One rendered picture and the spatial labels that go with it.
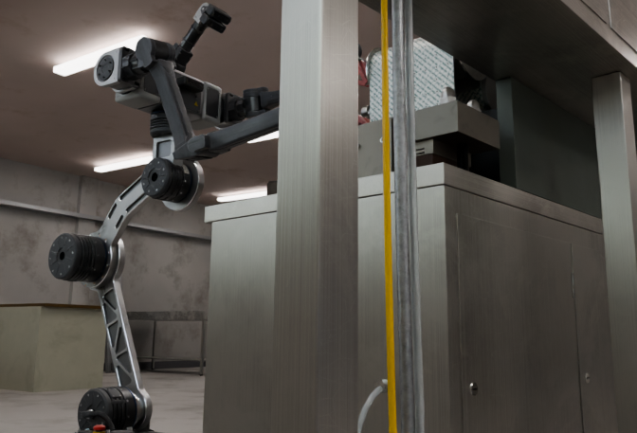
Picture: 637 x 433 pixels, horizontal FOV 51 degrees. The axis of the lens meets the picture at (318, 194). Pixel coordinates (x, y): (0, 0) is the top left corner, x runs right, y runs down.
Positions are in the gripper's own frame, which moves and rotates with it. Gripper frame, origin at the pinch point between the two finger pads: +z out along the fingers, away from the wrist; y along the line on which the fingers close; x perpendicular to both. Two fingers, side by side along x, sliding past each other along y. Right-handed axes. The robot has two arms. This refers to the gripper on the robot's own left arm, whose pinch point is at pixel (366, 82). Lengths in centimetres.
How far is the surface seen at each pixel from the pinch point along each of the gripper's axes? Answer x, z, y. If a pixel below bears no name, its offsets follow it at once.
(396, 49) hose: 19, 53, 63
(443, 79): 13.2, 22.7, 5.7
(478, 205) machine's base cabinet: 1, 56, 22
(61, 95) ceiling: -262, -496, -200
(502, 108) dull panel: 15.9, 38.6, 4.7
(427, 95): 8.2, 21.6, 5.6
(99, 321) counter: -456, -362, -283
